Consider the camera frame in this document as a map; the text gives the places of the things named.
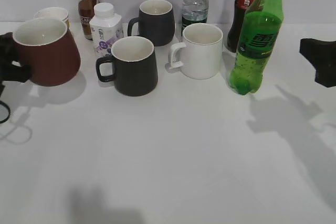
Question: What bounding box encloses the white purple milk carton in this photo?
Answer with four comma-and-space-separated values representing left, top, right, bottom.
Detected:
89, 3, 124, 57

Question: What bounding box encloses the black mug front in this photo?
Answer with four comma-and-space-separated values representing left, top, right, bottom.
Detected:
96, 36, 158, 97

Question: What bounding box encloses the dark red ceramic mug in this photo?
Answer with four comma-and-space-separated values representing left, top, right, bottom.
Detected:
13, 18, 81, 87

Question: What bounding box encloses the green soda bottle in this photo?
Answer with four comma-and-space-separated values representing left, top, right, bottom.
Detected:
229, 0, 284, 95

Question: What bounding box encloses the black cable loop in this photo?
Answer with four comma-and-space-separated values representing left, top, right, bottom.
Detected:
0, 84, 11, 124

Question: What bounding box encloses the clear water bottle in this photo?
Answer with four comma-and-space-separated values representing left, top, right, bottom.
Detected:
181, 0, 209, 34

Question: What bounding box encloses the white ceramic mug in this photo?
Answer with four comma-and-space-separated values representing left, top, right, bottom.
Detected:
168, 23, 223, 80

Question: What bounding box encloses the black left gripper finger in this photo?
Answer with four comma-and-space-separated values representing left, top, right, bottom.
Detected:
1, 63, 29, 82
0, 32, 18, 61

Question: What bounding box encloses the black mug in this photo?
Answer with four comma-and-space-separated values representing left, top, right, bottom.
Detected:
96, 36, 158, 97
127, 0, 175, 47

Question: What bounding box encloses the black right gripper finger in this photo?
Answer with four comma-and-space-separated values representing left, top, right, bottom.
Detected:
299, 38, 335, 87

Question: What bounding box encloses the black mug rear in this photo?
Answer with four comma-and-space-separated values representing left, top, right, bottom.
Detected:
127, 0, 175, 47

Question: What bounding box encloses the yellow paper cup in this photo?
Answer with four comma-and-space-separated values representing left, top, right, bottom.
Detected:
34, 7, 70, 28

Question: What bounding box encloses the cola bottle red label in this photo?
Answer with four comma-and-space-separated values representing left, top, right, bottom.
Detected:
227, 0, 254, 52

